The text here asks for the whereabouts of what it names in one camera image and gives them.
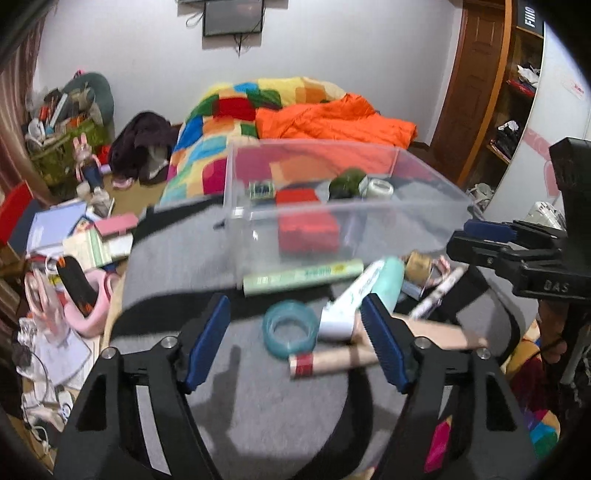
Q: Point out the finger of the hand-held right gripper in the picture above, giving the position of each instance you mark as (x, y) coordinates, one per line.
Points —
(489, 229)
(471, 251)

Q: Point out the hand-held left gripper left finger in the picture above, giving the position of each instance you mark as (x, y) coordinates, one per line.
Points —
(210, 341)

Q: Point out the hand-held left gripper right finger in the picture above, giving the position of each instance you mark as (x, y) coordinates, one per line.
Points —
(383, 341)

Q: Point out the white patterned pen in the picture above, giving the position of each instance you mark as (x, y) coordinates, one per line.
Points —
(438, 290)

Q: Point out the white toothpaste tube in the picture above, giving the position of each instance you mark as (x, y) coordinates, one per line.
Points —
(337, 318)

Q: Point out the beige tube with red label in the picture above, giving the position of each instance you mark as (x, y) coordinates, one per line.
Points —
(332, 360)

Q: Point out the long beige tube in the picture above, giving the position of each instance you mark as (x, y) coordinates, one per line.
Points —
(438, 332)

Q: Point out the blue and white small box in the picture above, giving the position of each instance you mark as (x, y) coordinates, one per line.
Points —
(411, 290)

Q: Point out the mint green tube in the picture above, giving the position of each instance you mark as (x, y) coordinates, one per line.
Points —
(390, 281)

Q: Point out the teal tape roll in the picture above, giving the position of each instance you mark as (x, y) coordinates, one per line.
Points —
(268, 323)

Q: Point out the pale green labelled tube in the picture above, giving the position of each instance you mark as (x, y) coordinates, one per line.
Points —
(300, 277)

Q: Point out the clear plastic storage box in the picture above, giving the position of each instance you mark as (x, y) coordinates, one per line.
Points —
(258, 230)

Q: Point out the white shoes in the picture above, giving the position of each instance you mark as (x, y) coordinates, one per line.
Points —
(480, 196)

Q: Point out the brown tape roll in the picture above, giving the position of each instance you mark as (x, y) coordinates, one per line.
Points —
(418, 272)

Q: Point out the white wardrobe panel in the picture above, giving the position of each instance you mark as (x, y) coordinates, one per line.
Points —
(554, 115)

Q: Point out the grey chair seat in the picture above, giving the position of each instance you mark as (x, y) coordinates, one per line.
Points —
(258, 406)

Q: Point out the pink slipper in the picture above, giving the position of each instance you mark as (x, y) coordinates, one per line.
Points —
(94, 318)

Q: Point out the white tape roll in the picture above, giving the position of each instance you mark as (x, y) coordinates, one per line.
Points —
(369, 187)

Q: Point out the dark green bottle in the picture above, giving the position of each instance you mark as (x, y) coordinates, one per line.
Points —
(346, 182)

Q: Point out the black and orange object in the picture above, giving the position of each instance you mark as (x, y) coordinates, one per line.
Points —
(76, 281)

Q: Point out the pink book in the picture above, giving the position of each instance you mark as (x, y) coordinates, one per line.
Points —
(115, 225)

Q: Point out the loose white papers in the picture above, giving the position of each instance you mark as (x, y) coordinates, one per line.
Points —
(60, 360)

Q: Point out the wooden shelf unit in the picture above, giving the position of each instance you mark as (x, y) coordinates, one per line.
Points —
(528, 32)

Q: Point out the black printed box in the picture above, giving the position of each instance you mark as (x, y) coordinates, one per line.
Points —
(530, 14)

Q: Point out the orange down jacket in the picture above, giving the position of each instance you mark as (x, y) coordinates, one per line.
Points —
(332, 120)

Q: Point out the colourful patchwork blanket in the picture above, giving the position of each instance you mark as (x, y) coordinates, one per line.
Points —
(207, 138)

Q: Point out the dark clothes pile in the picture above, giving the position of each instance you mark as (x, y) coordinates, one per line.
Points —
(138, 138)

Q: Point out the pink bunny toy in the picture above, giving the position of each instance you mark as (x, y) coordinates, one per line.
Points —
(83, 150)

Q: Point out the red flat box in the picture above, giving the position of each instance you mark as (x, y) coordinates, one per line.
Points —
(14, 212)

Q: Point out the green storage bag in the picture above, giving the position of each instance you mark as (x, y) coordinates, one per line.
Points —
(60, 157)

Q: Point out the grey neck pillow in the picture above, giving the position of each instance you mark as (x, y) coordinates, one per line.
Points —
(101, 92)

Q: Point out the brown curtain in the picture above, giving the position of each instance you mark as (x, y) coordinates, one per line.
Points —
(16, 115)

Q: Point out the black wall monitor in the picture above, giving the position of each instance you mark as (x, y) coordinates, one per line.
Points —
(233, 16)

